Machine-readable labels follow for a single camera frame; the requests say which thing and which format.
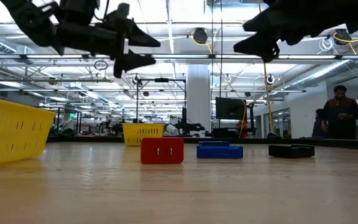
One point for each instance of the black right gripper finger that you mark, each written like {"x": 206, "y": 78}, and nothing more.
{"x": 264, "y": 23}
{"x": 263, "y": 46}

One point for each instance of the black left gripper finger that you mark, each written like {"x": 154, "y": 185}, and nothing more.
{"x": 132, "y": 60}
{"x": 132, "y": 34}

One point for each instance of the blue digital clock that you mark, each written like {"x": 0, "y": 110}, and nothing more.
{"x": 219, "y": 152}

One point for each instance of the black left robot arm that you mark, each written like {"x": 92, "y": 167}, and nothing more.
{"x": 30, "y": 18}

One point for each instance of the white black background robot arm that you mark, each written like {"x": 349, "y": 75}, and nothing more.
{"x": 188, "y": 127}

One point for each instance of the black monitor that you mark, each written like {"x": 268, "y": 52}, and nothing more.
{"x": 230, "y": 108}

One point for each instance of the small yellow plastic basket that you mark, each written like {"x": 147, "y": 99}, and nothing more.
{"x": 141, "y": 133}

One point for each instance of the white structural column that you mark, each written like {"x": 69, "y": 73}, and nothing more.
{"x": 199, "y": 96}

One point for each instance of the red orange background object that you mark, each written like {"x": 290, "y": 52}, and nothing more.
{"x": 241, "y": 128}

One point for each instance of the red power adapter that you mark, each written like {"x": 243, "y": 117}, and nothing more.
{"x": 162, "y": 151}

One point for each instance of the person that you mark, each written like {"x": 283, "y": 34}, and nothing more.
{"x": 340, "y": 115}
{"x": 318, "y": 124}

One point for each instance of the black flat tray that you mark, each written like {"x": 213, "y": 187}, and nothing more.
{"x": 291, "y": 151}

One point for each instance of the large yellow plastic basket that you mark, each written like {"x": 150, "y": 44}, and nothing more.
{"x": 8, "y": 133}

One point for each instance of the black metal stand frame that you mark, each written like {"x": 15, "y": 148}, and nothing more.
{"x": 137, "y": 99}

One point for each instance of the black table edge rail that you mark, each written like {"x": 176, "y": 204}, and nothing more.
{"x": 89, "y": 139}

